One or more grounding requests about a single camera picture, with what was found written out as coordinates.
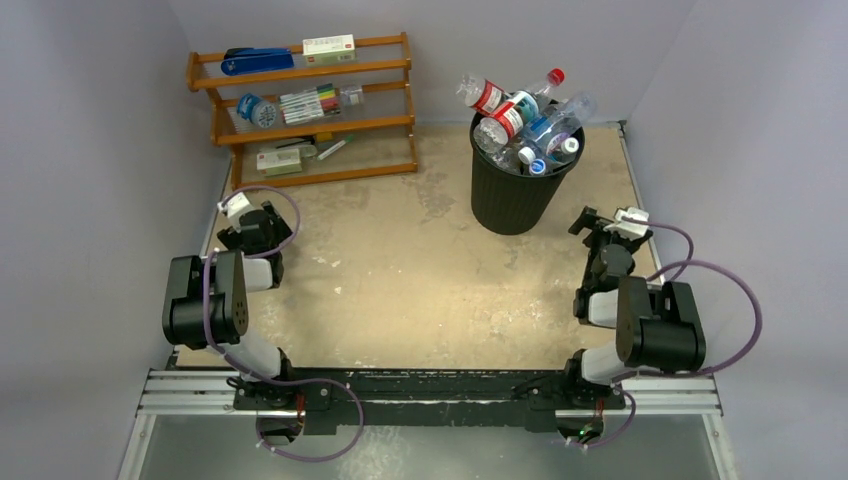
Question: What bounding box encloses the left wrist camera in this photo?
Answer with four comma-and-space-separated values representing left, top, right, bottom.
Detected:
216, 192, 255, 226

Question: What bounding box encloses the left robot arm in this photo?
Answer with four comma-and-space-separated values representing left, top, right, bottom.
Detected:
162, 195, 298, 409

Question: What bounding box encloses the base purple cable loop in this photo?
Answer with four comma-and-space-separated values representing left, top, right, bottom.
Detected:
255, 380, 367, 465

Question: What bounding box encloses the white stapler on bottom shelf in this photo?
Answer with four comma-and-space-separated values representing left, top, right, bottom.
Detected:
256, 138, 318, 177

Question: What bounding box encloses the red label bottle red cap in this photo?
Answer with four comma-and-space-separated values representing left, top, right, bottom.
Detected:
473, 68, 566, 153

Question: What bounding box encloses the small clear clip box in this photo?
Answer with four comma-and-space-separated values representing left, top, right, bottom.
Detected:
338, 85, 365, 107

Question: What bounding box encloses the blue stapler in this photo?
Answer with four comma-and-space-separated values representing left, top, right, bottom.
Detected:
220, 47, 294, 76

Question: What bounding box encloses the white label clear bottle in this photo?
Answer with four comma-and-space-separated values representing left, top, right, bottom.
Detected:
548, 136, 581, 164

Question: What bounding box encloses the black ribbed waste bin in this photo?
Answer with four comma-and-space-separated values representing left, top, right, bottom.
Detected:
468, 129, 587, 235

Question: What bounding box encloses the green-capped white marker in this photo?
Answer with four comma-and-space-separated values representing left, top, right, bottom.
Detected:
316, 135, 354, 161

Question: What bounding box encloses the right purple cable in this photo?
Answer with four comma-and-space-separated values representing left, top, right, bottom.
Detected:
616, 219, 764, 386

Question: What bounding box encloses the pack of coloured markers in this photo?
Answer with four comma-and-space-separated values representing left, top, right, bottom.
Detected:
279, 83, 341, 125

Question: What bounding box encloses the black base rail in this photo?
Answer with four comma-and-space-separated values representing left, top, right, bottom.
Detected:
226, 367, 625, 435

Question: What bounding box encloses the wooden three-tier shelf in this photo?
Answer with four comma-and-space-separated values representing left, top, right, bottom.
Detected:
185, 32, 419, 189

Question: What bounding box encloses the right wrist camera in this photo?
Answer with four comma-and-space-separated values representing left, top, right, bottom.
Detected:
603, 206, 650, 241

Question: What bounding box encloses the blue label clear bottle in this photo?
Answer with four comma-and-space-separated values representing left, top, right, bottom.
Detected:
517, 117, 568, 165

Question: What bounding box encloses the white and red box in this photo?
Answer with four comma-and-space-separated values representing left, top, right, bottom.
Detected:
302, 34, 357, 67

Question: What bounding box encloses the aluminium frame rail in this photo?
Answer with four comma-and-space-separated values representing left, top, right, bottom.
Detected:
119, 369, 739, 479

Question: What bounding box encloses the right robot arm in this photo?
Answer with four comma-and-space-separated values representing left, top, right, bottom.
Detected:
561, 206, 707, 407

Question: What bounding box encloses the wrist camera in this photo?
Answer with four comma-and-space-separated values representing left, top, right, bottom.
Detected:
216, 192, 255, 226
603, 206, 650, 241

